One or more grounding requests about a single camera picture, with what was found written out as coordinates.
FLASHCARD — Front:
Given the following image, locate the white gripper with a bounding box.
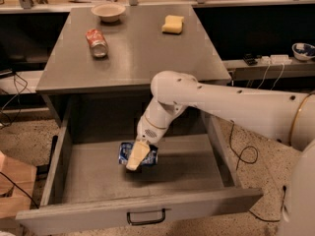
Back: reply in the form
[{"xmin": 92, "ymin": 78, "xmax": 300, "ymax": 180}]
[{"xmin": 126, "ymin": 114, "xmax": 171, "ymax": 171}]

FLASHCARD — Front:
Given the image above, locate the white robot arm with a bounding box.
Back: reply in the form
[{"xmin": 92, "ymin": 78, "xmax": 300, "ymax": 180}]
[{"xmin": 127, "ymin": 71, "xmax": 315, "ymax": 236}]

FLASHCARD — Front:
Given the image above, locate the open grey top drawer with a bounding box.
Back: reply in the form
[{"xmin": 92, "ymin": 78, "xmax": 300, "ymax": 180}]
[{"xmin": 15, "ymin": 86, "xmax": 264, "ymax": 236}]

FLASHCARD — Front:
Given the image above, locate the red coke can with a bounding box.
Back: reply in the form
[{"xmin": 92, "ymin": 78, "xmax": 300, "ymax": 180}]
[{"xmin": 86, "ymin": 29, "xmax": 108, "ymax": 58}]

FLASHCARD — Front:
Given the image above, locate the grey metal cabinet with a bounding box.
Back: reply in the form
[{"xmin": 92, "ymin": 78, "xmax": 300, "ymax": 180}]
[{"xmin": 36, "ymin": 5, "xmax": 230, "ymax": 121}]

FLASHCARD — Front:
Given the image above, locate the wooden box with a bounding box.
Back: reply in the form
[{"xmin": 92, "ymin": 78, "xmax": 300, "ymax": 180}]
[{"xmin": 0, "ymin": 152, "xmax": 36, "ymax": 231}]

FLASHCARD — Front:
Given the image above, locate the yellow sponge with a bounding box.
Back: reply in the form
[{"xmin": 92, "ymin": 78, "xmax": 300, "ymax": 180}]
[{"xmin": 161, "ymin": 15, "xmax": 184, "ymax": 34}]

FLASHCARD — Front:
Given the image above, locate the beige bowl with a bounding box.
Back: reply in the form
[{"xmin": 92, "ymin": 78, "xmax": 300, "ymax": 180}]
[{"xmin": 92, "ymin": 3, "xmax": 126, "ymax": 23}]

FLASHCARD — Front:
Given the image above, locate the black remote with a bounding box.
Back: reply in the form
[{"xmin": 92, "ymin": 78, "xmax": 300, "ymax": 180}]
[{"xmin": 243, "ymin": 54, "xmax": 258, "ymax": 66}]

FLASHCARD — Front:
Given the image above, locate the white power strip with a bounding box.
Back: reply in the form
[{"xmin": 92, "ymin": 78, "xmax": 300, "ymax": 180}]
[{"xmin": 261, "ymin": 54, "xmax": 292, "ymax": 65}]

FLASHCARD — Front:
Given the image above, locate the blue white bowl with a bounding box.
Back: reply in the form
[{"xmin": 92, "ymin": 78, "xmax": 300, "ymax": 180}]
[{"xmin": 292, "ymin": 43, "xmax": 315, "ymax": 61}]

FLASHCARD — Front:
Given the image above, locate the black drawer handle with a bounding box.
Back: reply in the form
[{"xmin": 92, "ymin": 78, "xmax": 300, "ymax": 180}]
[{"xmin": 126, "ymin": 208, "xmax": 166, "ymax": 226}]

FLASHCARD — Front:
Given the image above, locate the black cable on floor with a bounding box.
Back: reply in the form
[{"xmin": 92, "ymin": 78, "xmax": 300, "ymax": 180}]
[{"xmin": 227, "ymin": 120, "xmax": 259, "ymax": 171}]

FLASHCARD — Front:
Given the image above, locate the black cable with connector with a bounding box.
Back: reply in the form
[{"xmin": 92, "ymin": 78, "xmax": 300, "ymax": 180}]
[{"xmin": 248, "ymin": 184, "xmax": 287, "ymax": 223}]

